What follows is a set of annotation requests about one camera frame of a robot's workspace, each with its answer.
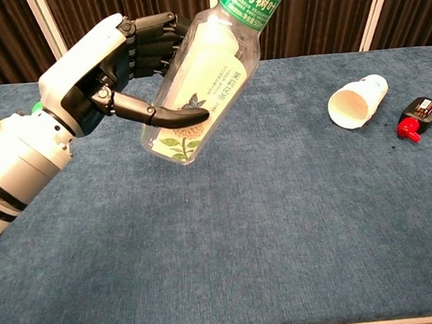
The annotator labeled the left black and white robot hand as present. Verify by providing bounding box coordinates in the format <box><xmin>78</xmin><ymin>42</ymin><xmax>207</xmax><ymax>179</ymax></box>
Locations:
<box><xmin>32</xmin><ymin>5</ymin><xmax>212</xmax><ymax>142</ymax></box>

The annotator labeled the clear plastic tea bottle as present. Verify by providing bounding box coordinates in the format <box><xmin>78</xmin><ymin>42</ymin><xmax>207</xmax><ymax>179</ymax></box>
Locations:
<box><xmin>126</xmin><ymin>0</ymin><xmax>318</xmax><ymax>171</ymax></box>

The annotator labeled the black pouch with red cap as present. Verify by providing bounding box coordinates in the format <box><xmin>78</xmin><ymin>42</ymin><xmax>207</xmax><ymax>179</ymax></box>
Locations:
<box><xmin>393</xmin><ymin>95</ymin><xmax>432</xmax><ymax>145</ymax></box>

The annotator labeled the blue fabric table cover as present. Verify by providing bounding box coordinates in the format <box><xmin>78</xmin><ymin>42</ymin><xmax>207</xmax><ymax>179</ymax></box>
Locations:
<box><xmin>0</xmin><ymin>43</ymin><xmax>432</xmax><ymax>324</ymax></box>

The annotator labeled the white paper cup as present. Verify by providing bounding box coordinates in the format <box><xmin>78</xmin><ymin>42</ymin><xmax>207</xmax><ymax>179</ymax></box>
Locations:
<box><xmin>325</xmin><ymin>73</ymin><xmax>393</xmax><ymax>133</ymax></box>

